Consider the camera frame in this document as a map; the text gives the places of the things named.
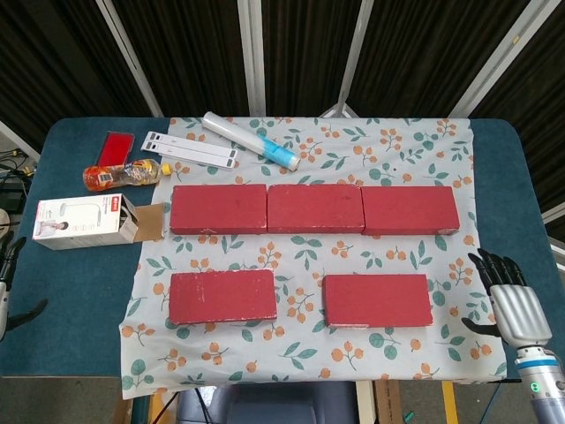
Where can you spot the red brick with scuffed top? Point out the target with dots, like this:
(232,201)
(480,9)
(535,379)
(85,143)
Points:
(220,296)

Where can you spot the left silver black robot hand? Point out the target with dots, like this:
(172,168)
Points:
(3,274)

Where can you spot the floral fruit print tablecloth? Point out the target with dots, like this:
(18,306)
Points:
(300,353)

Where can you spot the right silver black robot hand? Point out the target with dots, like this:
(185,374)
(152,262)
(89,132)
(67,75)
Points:
(518,313)

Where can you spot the red flat case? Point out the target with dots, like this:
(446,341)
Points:
(115,149)

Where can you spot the white desk lamp carton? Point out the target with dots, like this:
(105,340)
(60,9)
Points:
(79,221)

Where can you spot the red brick with taped end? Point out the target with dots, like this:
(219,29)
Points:
(375,300)

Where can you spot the brown cardboard box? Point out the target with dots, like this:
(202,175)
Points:
(387,404)

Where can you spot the dark folding screen white frame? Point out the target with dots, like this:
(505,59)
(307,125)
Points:
(198,53)

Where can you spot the orange drink plastic bottle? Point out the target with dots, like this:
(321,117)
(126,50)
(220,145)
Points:
(128,174)

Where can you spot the dark blue chair seat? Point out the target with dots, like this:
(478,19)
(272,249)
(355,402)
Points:
(273,404)

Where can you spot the red foam brick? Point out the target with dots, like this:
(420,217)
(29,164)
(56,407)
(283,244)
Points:
(408,207)
(218,207)
(313,207)

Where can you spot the long white flat box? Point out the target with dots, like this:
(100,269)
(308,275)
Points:
(194,154)
(176,136)

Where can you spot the clear film roll blue label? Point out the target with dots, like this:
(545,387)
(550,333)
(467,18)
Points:
(247,137)

